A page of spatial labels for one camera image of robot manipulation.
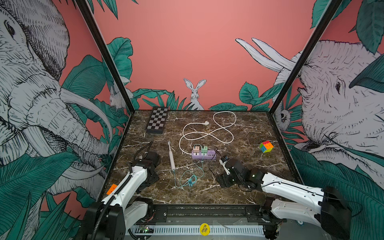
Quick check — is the green USB wall charger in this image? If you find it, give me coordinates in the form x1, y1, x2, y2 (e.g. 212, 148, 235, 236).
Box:
201, 146, 208, 154

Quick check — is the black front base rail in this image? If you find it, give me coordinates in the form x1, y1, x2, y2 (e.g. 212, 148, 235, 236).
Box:
150, 204, 285, 225

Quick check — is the pale pink electric toothbrush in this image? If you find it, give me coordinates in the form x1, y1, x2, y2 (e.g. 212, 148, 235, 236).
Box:
168, 141, 176, 173

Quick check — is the black frame post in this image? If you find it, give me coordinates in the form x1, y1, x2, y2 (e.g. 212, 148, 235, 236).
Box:
269, 0, 342, 116
76, 0, 135, 114

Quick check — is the yellow round sticker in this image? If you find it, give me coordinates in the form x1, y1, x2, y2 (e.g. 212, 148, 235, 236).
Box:
200, 223, 211, 236

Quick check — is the white ribbed cable duct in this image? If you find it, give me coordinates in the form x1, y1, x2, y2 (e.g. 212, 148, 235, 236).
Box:
131, 225, 265, 237

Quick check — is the black left frame post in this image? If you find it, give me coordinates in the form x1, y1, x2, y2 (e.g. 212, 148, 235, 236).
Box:
76, 0, 135, 114

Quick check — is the black white chessboard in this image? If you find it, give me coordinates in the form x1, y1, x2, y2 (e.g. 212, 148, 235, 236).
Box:
146, 107, 169, 134

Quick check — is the black right frame post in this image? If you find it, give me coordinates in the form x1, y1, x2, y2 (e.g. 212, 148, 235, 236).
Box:
269, 0, 342, 116

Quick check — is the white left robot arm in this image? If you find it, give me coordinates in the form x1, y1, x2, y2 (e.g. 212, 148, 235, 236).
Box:
74, 152, 161, 240

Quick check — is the white power strip cord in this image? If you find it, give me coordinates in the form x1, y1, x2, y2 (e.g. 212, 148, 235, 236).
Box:
178, 110, 238, 155

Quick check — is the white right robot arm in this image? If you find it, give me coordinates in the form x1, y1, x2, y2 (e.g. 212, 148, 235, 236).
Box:
216, 156, 352, 240

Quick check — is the purple power strip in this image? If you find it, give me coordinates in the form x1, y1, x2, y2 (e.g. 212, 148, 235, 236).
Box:
192, 150, 217, 161

